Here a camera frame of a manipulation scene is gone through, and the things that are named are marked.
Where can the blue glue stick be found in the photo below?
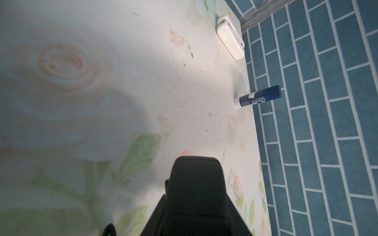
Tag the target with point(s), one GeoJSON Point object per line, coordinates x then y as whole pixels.
{"type": "Point", "coordinates": [257, 97]}

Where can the white rectangular plastic case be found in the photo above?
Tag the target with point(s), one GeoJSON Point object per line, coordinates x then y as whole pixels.
{"type": "Point", "coordinates": [230, 37]}

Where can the black 3m tape measure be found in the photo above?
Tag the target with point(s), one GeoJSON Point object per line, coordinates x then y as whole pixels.
{"type": "Point", "coordinates": [196, 202]}

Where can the aluminium corner post right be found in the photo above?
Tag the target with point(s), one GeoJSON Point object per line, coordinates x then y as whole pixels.
{"type": "Point", "coordinates": [261, 12]}

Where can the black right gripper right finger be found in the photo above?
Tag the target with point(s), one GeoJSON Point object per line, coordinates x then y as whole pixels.
{"type": "Point", "coordinates": [234, 222]}

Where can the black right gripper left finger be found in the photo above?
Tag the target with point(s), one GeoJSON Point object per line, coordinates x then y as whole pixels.
{"type": "Point", "coordinates": [153, 225]}

